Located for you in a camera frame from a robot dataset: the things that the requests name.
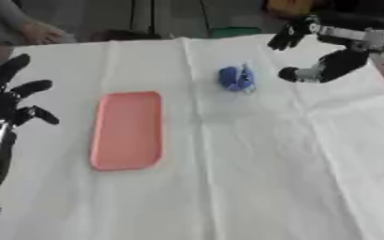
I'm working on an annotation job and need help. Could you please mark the green box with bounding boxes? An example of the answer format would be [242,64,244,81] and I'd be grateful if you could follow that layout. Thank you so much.
[208,26,263,39]

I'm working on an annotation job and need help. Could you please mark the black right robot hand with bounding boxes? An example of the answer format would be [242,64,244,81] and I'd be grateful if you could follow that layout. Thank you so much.
[265,13,384,84]

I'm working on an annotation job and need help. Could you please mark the person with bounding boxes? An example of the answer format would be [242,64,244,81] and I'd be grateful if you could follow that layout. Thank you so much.
[0,0,78,81]

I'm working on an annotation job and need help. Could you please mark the pink rectangular tray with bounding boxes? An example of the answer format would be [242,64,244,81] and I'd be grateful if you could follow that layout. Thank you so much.
[88,90,165,172]

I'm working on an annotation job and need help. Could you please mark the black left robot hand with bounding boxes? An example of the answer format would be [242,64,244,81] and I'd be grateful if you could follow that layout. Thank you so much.
[0,52,61,195]

